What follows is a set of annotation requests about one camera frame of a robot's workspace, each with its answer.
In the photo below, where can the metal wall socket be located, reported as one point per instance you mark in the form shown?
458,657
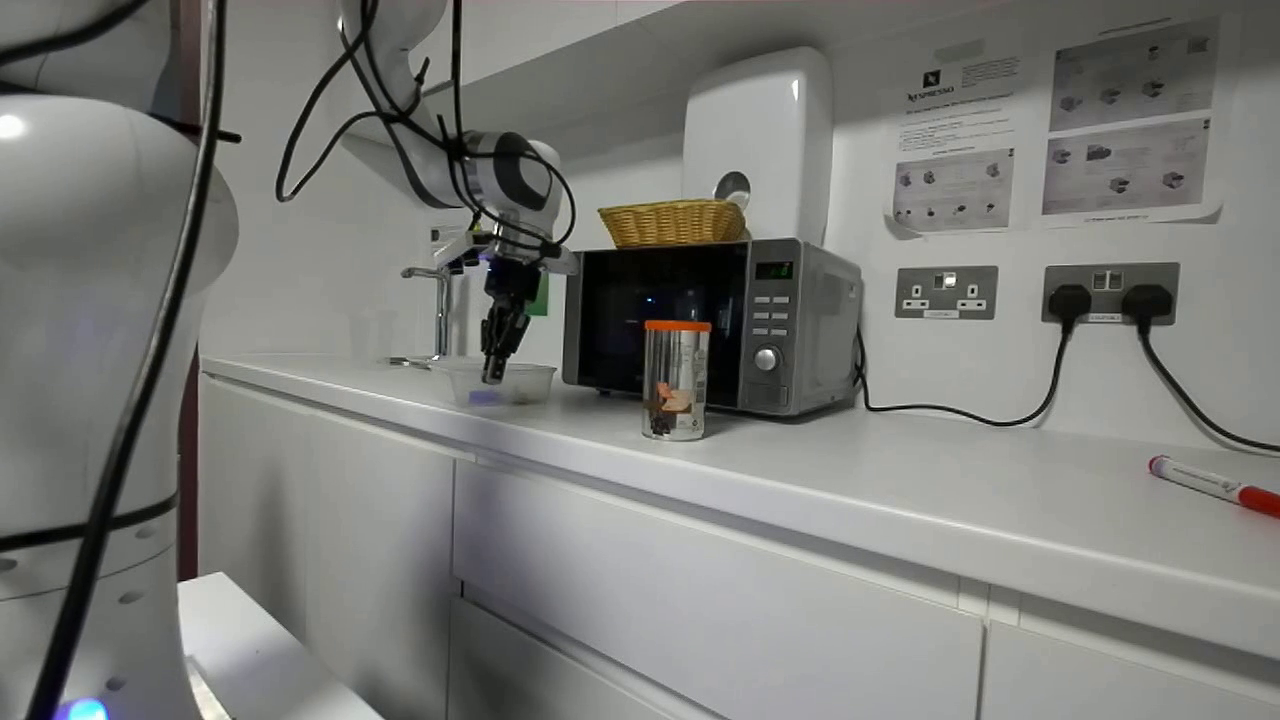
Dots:
1108,286
944,294

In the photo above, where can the chrome sink tap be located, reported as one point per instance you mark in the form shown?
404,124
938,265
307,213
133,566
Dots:
447,305

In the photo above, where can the white paper towel dispenser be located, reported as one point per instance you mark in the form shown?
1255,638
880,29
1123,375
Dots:
763,134

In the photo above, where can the red white marker pen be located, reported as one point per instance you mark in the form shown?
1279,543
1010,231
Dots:
1213,486

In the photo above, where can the right metal wall socket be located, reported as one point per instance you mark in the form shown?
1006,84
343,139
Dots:
1108,286

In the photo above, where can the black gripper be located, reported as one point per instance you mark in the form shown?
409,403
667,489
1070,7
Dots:
514,280

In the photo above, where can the glass jar orange lid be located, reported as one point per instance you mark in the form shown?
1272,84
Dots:
674,376

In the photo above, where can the instruction sheets on wall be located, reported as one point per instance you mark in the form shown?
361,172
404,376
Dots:
1100,128

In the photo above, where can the silver microwave oven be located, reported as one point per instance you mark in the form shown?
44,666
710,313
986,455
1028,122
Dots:
783,323

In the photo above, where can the woven wicker basket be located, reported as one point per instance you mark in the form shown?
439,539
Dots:
674,222

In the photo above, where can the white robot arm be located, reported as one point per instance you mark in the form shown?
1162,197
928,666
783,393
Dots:
112,222

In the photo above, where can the left metal wall socket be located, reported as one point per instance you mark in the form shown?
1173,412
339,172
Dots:
944,294

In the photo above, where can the white cabinet drawers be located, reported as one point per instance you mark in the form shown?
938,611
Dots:
557,566

